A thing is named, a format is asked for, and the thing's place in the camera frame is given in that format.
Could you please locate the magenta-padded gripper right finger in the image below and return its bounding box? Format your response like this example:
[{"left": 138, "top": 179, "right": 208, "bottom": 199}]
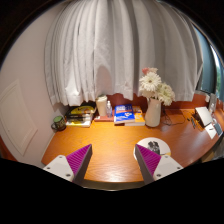
[{"left": 134, "top": 143, "right": 184, "bottom": 186}]

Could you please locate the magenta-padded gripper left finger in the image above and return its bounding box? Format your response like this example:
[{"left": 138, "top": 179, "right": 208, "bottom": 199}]
[{"left": 42, "top": 143, "right": 94, "bottom": 186}]

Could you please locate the dark grey computer mouse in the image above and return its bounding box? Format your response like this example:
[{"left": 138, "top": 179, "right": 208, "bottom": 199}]
[{"left": 146, "top": 140, "right": 162, "bottom": 156}]

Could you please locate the white printed mouse pad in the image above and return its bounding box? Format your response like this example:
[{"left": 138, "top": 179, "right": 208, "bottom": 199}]
[{"left": 133, "top": 136, "right": 172, "bottom": 161}]

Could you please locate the dark mug with green inside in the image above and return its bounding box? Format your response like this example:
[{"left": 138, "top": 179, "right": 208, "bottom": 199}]
[{"left": 50, "top": 115, "right": 67, "bottom": 132}]

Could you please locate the thick black book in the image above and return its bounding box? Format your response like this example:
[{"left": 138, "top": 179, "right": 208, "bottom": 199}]
[{"left": 66, "top": 117, "right": 93, "bottom": 123}]

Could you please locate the white ceramic vase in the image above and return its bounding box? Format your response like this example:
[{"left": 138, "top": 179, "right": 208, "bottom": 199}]
[{"left": 144, "top": 97, "right": 163, "bottom": 128}]

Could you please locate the thin black book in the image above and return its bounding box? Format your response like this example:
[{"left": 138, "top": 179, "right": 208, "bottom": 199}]
[{"left": 65, "top": 113, "right": 94, "bottom": 120}]

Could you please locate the white paper pad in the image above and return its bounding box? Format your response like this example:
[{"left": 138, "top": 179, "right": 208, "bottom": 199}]
[{"left": 203, "top": 123, "right": 218, "bottom": 140}]

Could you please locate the yellow and black book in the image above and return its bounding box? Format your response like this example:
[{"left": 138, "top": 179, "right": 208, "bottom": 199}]
[{"left": 68, "top": 104, "right": 97, "bottom": 116}]

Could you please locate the white flat device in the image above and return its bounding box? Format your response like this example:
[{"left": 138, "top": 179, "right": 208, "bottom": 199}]
[{"left": 194, "top": 106, "right": 214, "bottom": 128}]

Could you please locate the flat red book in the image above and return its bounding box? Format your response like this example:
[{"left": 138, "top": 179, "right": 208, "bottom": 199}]
[{"left": 93, "top": 114, "right": 115, "bottom": 122}]

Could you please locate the blue book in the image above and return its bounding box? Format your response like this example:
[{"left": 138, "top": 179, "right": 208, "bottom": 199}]
[{"left": 113, "top": 104, "right": 137, "bottom": 125}]

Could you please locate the cream lidded tumbler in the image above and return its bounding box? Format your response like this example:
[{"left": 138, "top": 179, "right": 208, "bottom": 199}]
[{"left": 95, "top": 94, "right": 109, "bottom": 118}]

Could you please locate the clear pump bottle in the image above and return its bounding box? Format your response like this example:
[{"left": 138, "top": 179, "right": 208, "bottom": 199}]
[{"left": 105, "top": 100, "right": 114, "bottom": 118}]

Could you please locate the white flower bouquet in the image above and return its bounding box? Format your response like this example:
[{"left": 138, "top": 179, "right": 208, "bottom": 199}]
[{"left": 138, "top": 67, "right": 176, "bottom": 107}]

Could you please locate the dark framed window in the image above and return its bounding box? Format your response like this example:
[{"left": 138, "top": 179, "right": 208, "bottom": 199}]
[{"left": 194, "top": 28, "right": 224, "bottom": 103}]

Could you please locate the white pleated curtain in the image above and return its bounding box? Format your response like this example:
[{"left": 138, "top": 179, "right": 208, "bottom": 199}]
[{"left": 44, "top": 0, "right": 204, "bottom": 107}]

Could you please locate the black cable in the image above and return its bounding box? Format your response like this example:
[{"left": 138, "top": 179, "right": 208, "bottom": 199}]
[{"left": 161, "top": 108, "right": 196, "bottom": 127}]

